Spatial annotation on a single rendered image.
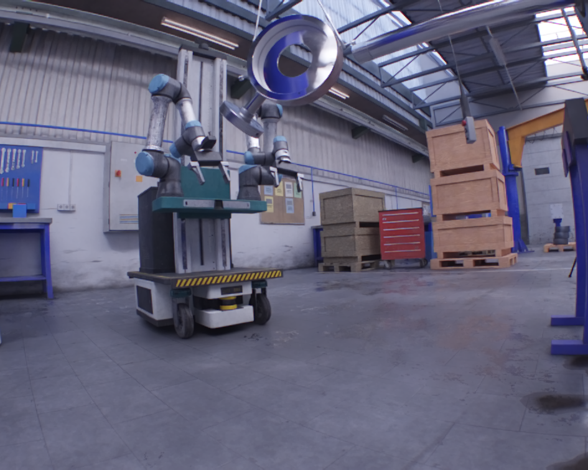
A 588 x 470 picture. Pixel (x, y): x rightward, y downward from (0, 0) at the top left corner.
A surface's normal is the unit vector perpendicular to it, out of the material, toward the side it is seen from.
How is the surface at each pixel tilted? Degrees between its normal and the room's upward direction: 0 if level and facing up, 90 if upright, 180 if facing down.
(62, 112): 90
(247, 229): 90
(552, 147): 90
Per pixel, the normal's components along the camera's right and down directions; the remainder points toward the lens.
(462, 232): -0.72, 0.01
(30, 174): 0.73, -0.06
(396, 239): -0.40, -0.01
